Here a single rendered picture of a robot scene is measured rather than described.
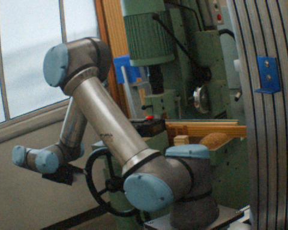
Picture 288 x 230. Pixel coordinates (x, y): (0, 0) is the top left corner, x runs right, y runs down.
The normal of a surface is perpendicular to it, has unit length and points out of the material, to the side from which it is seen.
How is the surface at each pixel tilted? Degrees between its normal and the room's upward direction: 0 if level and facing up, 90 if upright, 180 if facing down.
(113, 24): 87
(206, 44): 90
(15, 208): 90
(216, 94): 90
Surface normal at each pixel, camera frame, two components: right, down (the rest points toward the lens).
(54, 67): -0.71, 0.14
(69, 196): 0.73, 0.02
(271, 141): -0.83, 0.24
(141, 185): -0.55, 0.36
